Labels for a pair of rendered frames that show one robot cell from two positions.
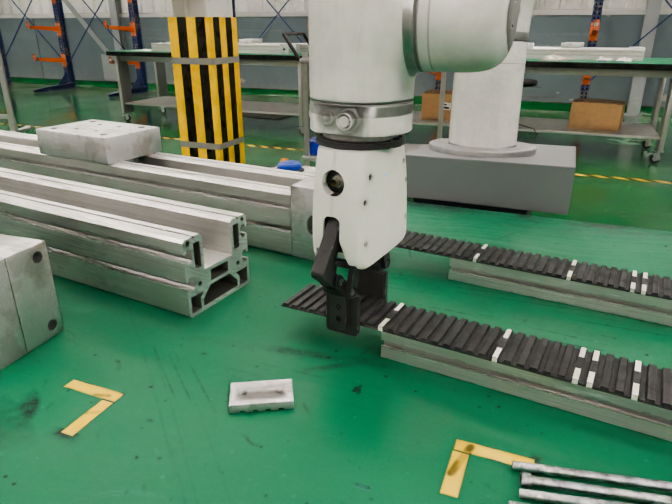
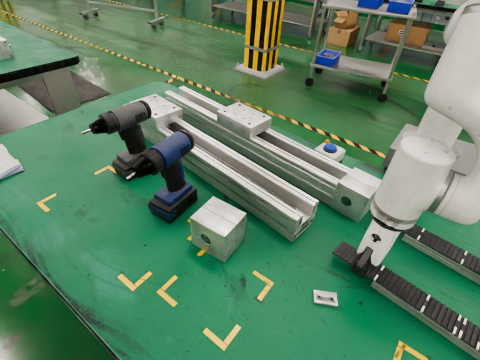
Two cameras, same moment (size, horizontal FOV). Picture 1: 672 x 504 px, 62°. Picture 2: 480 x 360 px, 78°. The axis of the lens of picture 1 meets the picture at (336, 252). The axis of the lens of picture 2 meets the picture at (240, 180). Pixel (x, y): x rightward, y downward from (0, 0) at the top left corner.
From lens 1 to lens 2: 37 cm
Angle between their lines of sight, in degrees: 20
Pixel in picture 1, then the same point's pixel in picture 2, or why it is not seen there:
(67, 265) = (239, 200)
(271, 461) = (331, 332)
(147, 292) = (274, 226)
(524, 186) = not seen: hidden behind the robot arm
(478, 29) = (466, 219)
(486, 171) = not seen: hidden behind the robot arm
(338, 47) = (398, 200)
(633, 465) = not seen: outside the picture
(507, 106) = (453, 132)
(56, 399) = (251, 280)
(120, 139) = (256, 127)
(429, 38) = (441, 213)
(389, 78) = (416, 213)
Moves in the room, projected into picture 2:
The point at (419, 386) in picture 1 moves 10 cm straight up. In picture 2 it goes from (386, 307) to (404, 282)
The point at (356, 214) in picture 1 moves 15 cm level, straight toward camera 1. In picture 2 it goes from (382, 252) to (388, 327)
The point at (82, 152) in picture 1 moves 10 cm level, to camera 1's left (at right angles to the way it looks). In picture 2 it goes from (238, 128) to (209, 123)
